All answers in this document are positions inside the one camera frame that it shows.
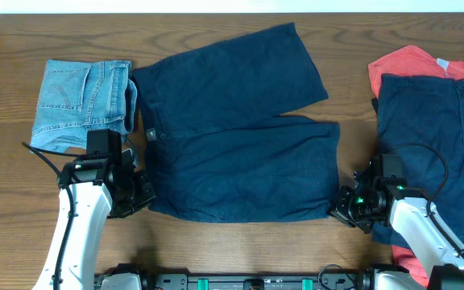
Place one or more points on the navy shorts in pile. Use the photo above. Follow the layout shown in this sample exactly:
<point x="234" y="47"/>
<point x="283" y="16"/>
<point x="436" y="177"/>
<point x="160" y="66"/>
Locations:
<point x="429" y="129"/>

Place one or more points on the folded light blue jeans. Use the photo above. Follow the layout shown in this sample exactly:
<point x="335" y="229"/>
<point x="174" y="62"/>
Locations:
<point x="78" y="97"/>

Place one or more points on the red t-shirt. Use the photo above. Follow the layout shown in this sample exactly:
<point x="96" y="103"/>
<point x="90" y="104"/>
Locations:
<point x="413" y="64"/>

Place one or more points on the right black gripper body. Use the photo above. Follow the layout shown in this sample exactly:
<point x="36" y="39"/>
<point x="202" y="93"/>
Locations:
<point x="343" y="205"/>

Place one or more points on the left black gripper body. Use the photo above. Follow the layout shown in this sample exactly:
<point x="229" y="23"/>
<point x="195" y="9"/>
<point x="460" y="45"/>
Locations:
<point x="142" y="193"/>

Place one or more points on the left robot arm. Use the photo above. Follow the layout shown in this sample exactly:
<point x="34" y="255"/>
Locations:
<point x="92" y="191"/>

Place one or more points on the navy blue shorts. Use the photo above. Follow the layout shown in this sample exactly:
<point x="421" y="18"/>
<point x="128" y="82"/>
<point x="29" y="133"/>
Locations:
<point x="224" y="142"/>

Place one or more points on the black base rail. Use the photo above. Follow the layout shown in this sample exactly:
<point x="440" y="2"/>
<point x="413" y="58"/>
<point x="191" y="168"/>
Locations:
<point x="240" y="282"/>

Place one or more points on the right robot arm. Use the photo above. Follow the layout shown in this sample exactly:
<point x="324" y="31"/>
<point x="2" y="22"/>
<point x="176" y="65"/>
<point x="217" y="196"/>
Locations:
<point x="439" y="251"/>

